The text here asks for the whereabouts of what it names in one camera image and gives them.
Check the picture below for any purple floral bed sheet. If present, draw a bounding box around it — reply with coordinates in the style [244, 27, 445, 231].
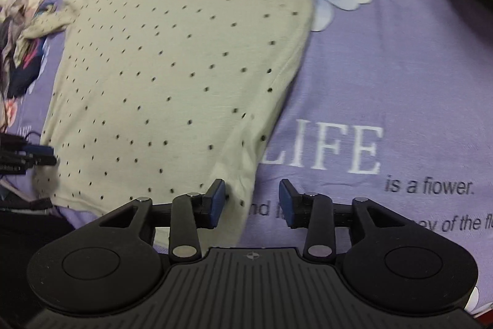
[0, 0, 493, 314]

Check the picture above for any pile of mixed clothes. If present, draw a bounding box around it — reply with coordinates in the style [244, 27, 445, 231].
[1, 0, 43, 95]

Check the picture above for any navy pink printed garment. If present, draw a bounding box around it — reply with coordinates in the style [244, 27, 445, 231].
[7, 38, 46, 98]

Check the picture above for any cream polka dot shirt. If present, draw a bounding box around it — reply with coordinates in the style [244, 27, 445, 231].
[21, 0, 313, 246]

